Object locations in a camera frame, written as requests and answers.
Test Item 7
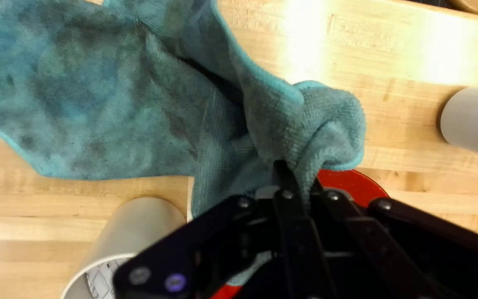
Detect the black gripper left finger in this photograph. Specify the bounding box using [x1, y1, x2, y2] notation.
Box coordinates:
[113, 159, 329, 299]

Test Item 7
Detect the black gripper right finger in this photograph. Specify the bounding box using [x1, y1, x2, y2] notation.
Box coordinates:
[309, 186, 478, 299]

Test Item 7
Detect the blue microfiber cloth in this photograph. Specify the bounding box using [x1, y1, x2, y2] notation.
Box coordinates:
[0, 0, 369, 221]

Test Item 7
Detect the grey cylindrical cup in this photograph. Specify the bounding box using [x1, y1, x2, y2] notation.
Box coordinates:
[60, 196, 188, 299]

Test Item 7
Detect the white cup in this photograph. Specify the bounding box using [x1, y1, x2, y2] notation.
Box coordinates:
[437, 86, 478, 163]

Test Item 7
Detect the red plate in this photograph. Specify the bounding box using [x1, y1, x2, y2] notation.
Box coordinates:
[211, 168, 391, 299]

